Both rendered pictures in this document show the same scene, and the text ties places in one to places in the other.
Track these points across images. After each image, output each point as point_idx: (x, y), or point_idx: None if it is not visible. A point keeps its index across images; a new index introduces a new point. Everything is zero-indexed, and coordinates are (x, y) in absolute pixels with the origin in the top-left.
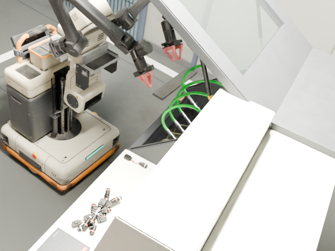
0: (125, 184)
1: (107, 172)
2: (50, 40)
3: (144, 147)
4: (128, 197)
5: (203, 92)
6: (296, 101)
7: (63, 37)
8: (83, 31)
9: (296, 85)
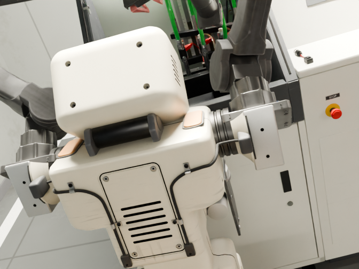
0: (337, 44)
1: (349, 54)
2: (274, 118)
3: (282, 47)
4: (347, 36)
5: None
6: None
7: (245, 92)
8: (185, 87)
9: None
